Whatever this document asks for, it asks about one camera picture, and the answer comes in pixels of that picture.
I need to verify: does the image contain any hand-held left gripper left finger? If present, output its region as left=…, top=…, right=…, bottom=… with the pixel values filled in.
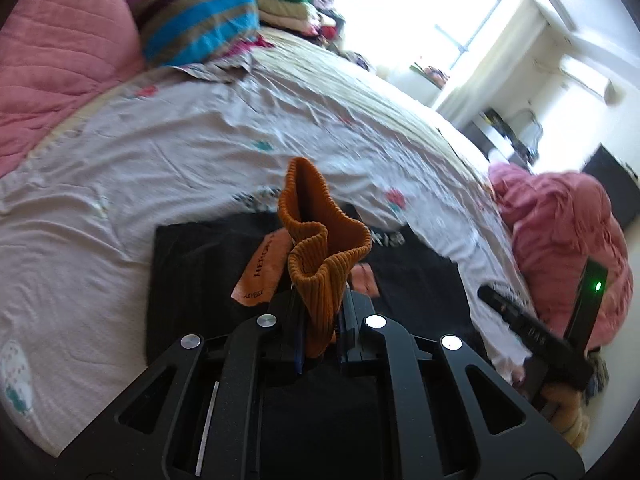
left=52, top=287, right=308, bottom=480

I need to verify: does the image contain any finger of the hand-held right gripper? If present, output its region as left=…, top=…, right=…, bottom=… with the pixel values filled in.
left=477, top=285, right=563, bottom=353

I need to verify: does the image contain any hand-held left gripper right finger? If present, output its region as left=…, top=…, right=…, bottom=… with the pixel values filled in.
left=337, top=290, right=586, bottom=480

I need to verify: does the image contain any black garment with orange trim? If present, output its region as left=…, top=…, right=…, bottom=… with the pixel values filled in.
left=145, top=156, right=493, bottom=480

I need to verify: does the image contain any stack of folded clothes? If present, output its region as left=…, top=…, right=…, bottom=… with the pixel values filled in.
left=252, top=0, right=347, bottom=40

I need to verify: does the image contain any person's right hand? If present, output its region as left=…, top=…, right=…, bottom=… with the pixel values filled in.
left=514, top=367, right=587, bottom=450

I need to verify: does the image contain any crumpled pink blanket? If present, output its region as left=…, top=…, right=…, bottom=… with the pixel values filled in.
left=487, top=162, right=630, bottom=347

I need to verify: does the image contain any black monitor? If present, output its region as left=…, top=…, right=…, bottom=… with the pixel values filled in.
left=581, top=144, right=640, bottom=233

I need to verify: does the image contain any cluttered desk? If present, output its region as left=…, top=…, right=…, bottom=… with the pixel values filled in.
left=462, top=106, right=545, bottom=168

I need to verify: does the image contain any pink strawberry print bed sheet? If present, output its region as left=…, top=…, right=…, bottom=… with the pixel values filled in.
left=0, top=47, right=538, bottom=458

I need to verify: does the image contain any white air conditioner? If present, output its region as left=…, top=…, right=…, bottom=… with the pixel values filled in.
left=556, top=54, right=618, bottom=104

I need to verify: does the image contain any beige striped blanket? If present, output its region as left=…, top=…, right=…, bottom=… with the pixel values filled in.
left=250, top=27, right=496, bottom=191

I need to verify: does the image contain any white curtain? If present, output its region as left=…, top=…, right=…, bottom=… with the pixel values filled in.
left=434, top=0, right=551, bottom=130

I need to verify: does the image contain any patterned beige cloth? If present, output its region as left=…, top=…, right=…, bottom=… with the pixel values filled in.
left=167, top=47, right=261, bottom=84

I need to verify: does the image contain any magenta cloth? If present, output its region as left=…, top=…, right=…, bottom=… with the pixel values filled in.
left=230, top=34, right=275, bottom=58

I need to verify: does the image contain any striped fleece pillow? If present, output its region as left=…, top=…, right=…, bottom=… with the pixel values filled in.
left=122, top=0, right=261, bottom=68

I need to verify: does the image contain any pink quilted blanket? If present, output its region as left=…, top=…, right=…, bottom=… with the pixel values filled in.
left=0, top=0, right=147, bottom=179

